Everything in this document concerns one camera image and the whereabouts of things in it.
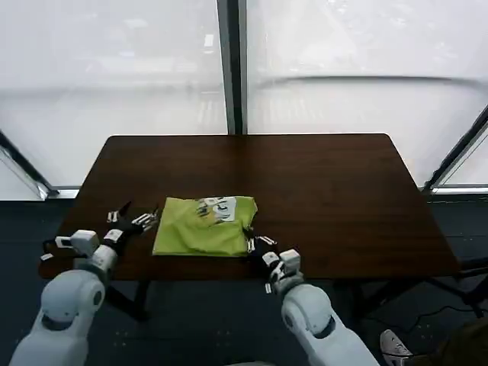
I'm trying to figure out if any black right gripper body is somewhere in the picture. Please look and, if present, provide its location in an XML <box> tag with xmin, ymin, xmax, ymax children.
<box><xmin>247</xmin><ymin>245</ymin><xmax>278</xmax><ymax>278</ymax></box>

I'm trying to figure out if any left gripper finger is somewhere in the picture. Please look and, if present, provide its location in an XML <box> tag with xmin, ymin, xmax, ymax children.
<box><xmin>131</xmin><ymin>205</ymin><xmax>159</xmax><ymax>233</ymax></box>
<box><xmin>108</xmin><ymin>201</ymin><xmax>133</xmax><ymax>224</ymax></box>

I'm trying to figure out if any dark curved window rail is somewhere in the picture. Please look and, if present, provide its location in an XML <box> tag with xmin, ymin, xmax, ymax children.
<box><xmin>258</xmin><ymin>75</ymin><xmax>482</xmax><ymax>85</ymax></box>

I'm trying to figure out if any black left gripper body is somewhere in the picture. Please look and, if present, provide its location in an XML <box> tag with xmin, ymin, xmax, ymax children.
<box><xmin>113</xmin><ymin>219</ymin><xmax>144</xmax><ymax>249</ymax></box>

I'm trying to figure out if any person's white shoe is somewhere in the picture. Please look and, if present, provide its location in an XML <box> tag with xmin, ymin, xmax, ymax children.
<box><xmin>380</xmin><ymin>329</ymin><xmax>415</xmax><ymax>360</ymax></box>

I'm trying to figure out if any black floor cable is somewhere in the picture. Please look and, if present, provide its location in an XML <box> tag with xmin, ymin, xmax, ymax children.
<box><xmin>365</xmin><ymin>300</ymin><xmax>488</xmax><ymax>333</ymax></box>

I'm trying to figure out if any green shirt with print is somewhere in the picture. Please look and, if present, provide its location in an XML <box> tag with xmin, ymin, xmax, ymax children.
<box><xmin>152</xmin><ymin>194</ymin><xmax>259</xmax><ymax>257</ymax></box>

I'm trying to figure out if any black metal table leg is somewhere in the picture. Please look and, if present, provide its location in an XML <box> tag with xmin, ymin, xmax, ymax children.
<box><xmin>101</xmin><ymin>280</ymin><xmax>153</xmax><ymax>322</ymax></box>
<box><xmin>342</xmin><ymin>257</ymin><xmax>488</xmax><ymax>319</ymax></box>

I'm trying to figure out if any grey vertical window post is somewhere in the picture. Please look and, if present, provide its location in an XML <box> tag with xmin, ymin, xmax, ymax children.
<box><xmin>217</xmin><ymin>0</ymin><xmax>251</xmax><ymax>135</ymax></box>

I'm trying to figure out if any dark slanted window frame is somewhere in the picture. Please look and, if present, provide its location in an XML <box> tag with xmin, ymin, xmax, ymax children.
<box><xmin>421</xmin><ymin>110</ymin><xmax>488</xmax><ymax>193</ymax></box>
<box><xmin>0</xmin><ymin>129</ymin><xmax>61</xmax><ymax>199</ymax></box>

